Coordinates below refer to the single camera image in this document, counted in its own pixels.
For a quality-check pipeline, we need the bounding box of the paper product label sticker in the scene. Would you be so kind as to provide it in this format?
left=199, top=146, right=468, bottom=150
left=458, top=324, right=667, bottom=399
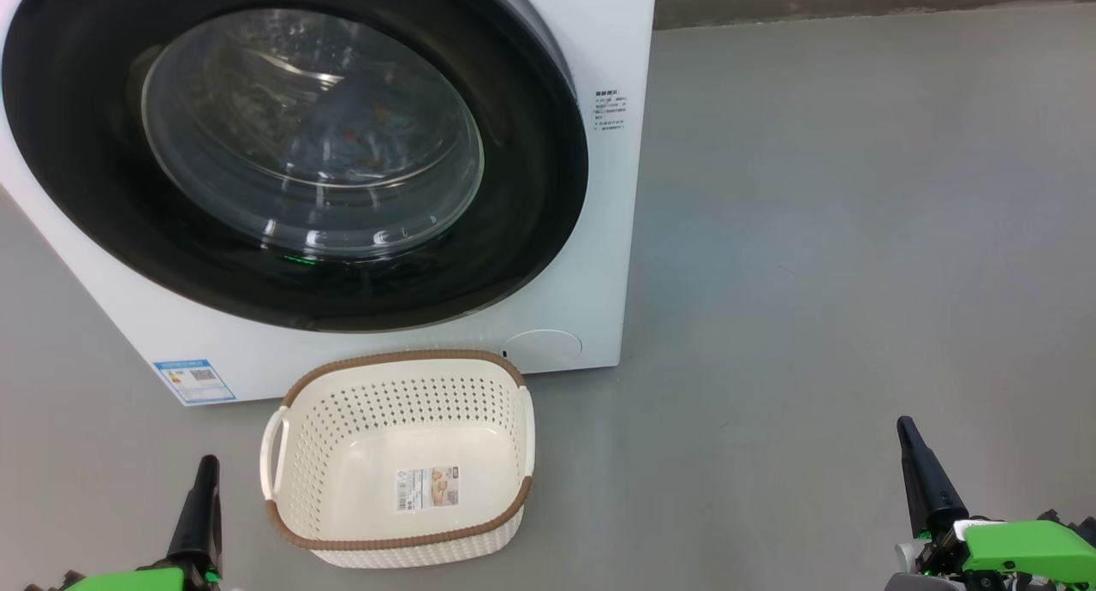
left=395, top=465, right=462, bottom=513

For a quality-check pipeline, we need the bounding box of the round white filter cover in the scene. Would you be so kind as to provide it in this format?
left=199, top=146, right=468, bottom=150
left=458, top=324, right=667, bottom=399
left=501, top=328, right=585, bottom=367

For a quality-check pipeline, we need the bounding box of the blue garment with orange prints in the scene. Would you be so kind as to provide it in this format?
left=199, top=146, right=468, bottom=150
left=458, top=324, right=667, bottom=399
left=265, top=77, right=446, bottom=189

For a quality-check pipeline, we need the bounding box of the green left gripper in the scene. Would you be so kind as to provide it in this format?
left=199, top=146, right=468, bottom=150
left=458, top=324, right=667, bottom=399
left=64, top=455, right=223, bottom=591

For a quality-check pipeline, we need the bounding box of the cream perforated basket brown rim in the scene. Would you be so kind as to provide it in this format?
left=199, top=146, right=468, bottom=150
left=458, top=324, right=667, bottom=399
left=259, top=349, right=537, bottom=570

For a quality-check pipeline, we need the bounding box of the black round glass washer door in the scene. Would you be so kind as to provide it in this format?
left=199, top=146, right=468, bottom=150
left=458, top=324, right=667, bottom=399
left=0, top=0, right=590, bottom=333

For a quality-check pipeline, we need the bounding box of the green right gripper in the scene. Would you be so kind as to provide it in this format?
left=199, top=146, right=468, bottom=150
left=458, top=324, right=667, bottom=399
left=896, top=416, right=1096, bottom=579

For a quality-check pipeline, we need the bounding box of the blue energy label sticker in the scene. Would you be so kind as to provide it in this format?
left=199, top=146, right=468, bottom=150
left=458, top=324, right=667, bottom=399
left=152, top=358, right=237, bottom=406

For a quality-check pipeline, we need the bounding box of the white front-load washing machine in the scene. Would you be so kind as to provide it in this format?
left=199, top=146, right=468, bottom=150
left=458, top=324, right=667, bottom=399
left=0, top=0, right=658, bottom=406

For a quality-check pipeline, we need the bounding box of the stainless steel washing machine drum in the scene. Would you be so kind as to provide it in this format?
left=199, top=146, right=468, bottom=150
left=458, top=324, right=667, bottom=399
left=150, top=13, right=480, bottom=249

